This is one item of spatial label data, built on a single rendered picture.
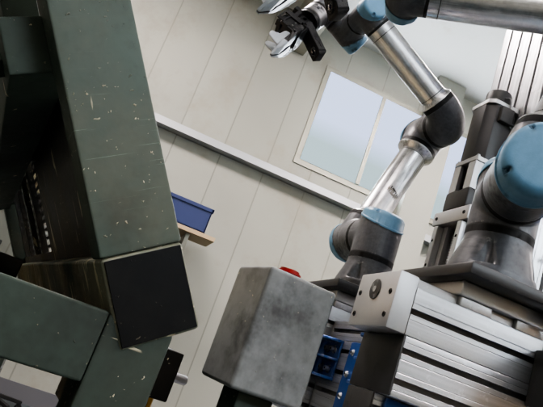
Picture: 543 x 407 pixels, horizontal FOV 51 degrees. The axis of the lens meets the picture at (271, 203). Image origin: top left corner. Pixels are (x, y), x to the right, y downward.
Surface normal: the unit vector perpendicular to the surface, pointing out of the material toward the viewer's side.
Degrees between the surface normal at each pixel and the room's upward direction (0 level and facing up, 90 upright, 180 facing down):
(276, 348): 90
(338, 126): 90
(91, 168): 90
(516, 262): 73
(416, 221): 90
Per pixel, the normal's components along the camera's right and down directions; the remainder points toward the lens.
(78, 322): 0.45, -0.10
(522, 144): -0.19, -0.21
